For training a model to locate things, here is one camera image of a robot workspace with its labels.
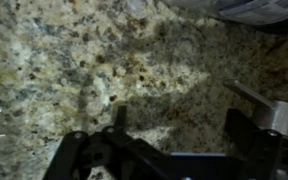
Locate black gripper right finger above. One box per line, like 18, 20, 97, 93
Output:
224, 108, 288, 180

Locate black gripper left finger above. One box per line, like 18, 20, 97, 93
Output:
43, 105, 172, 180

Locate stainless steel sink faucet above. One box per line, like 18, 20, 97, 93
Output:
222, 79, 288, 139

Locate clear bottle with dark liquid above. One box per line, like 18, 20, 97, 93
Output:
170, 0, 288, 34

